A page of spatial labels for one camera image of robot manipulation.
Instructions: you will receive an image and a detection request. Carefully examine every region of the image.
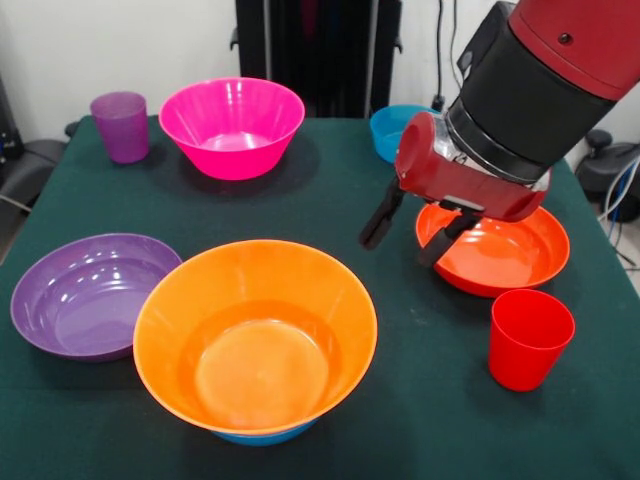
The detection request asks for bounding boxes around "tangle of floor cables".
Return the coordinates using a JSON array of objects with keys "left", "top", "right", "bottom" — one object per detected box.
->
[{"left": 597, "top": 154, "right": 640, "bottom": 266}]

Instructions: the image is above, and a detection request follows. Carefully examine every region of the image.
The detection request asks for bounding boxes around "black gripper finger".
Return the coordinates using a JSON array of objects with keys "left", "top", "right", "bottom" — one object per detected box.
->
[
  {"left": 417, "top": 212, "right": 481, "bottom": 269},
  {"left": 358, "top": 178, "right": 405, "bottom": 251}
]

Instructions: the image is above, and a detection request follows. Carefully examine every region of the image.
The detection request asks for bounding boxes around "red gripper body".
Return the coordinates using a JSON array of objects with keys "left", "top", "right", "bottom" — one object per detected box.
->
[{"left": 393, "top": 110, "right": 553, "bottom": 224}]

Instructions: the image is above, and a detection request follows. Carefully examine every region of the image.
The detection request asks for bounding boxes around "black stand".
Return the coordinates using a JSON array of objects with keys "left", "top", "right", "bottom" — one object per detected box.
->
[{"left": 0, "top": 74, "right": 22, "bottom": 151}]

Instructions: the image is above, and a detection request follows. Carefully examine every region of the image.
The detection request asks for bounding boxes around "purple bowl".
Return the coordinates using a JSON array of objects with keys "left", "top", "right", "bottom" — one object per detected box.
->
[{"left": 9, "top": 232, "right": 184, "bottom": 363}]

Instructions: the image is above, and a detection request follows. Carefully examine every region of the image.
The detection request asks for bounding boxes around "dark green tablecloth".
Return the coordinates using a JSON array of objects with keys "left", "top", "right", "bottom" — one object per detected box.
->
[{"left": 0, "top": 115, "right": 640, "bottom": 480}]

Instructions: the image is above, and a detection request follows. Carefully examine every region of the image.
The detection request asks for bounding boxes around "red cup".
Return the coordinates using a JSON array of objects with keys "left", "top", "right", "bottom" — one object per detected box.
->
[{"left": 487, "top": 288, "right": 577, "bottom": 393}]

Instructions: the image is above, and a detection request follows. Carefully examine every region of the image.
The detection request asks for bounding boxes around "orange bowl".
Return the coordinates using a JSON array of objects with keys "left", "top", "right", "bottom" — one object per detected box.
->
[{"left": 132, "top": 239, "right": 379, "bottom": 434}]

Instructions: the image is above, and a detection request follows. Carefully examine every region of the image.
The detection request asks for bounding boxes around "large blue bowl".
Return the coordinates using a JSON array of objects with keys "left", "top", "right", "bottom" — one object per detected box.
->
[{"left": 212, "top": 419, "right": 319, "bottom": 448}]

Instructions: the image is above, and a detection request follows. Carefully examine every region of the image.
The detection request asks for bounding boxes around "red-orange bowl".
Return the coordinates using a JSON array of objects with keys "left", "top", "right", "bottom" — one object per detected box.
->
[{"left": 415, "top": 202, "right": 572, "bottom": 299}]

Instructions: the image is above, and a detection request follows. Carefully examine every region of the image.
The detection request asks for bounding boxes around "black wheeled base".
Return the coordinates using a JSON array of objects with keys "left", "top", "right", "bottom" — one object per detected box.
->
[
  {"left": 0, "top": 122, "right": 81, "bottom": 211},
  {"left": 574, "top": 128, "right": 640, "bottom": 201}
]

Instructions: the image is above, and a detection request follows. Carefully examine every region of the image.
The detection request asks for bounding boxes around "purple cup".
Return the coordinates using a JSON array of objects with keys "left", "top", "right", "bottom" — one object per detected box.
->
[{"left": 89, "top": 91, "right": 150, "bottom": 165}]

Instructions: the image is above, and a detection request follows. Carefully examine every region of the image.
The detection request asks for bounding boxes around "black wall cable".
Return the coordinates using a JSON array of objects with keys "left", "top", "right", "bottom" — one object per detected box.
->
[
  {"left": 448, "top": 0, "right": 464, "bottom": 91},
  {"left": 432, "top": 0, "right": 448, "bottom": 114}
]

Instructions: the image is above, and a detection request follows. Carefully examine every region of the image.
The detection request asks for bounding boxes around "small blue bowl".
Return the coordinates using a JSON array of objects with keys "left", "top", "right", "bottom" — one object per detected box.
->
[{"left": 369, "top": 104, "right": 439, "bottom": 165}]

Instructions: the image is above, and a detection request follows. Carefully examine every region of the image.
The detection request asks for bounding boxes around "pink bowl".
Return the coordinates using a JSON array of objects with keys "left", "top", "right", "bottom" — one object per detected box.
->
[{"left": 158, "top": 76, "right": 306, "bottom": 181}]

